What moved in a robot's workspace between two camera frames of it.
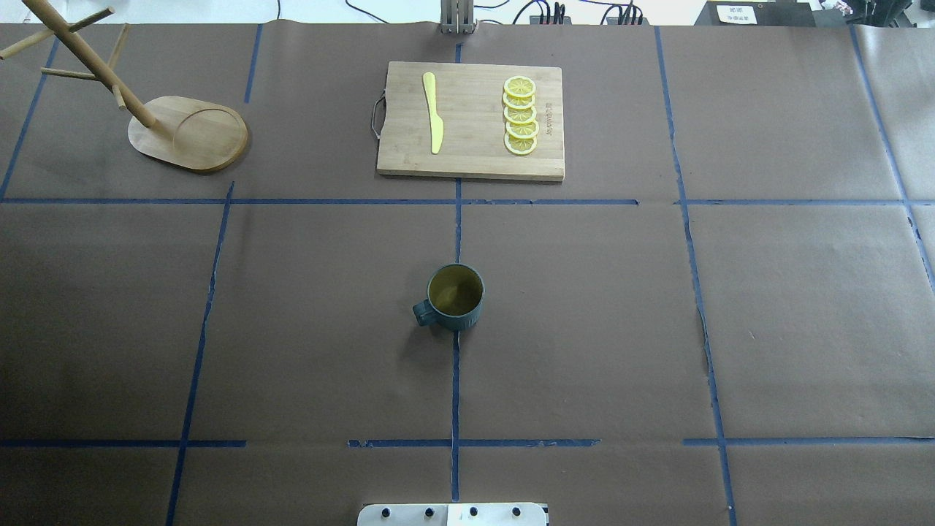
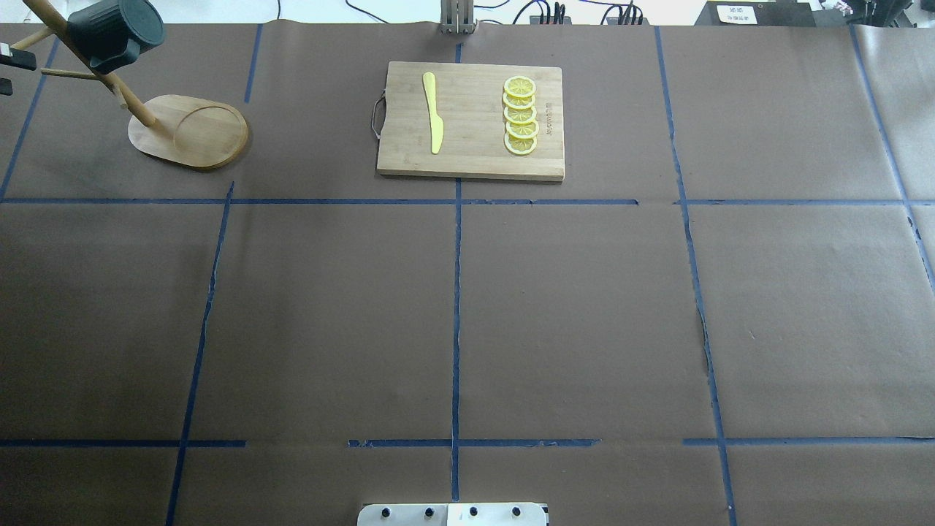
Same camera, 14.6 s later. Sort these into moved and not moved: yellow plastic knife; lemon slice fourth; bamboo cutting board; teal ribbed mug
Moved: teal ribbed mug
Not moved: lemon slice fourth; bamboo cutting board; yellow plastic knife
